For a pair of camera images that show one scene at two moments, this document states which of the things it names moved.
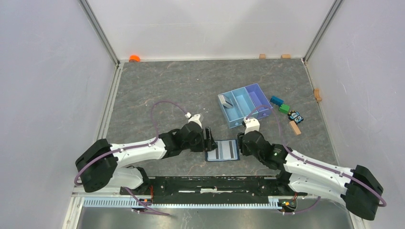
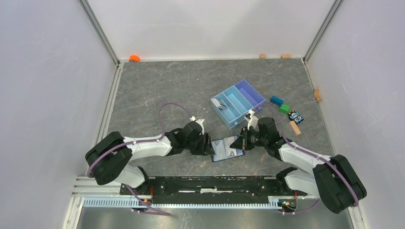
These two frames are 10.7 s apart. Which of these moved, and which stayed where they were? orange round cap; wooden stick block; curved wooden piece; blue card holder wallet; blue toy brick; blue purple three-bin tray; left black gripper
Moved: blue purple three-bin tray
Stayed: left black gripper; blue toy brick; orange round cap; wooden stick block; blue card holder wallet; curved wooden piece
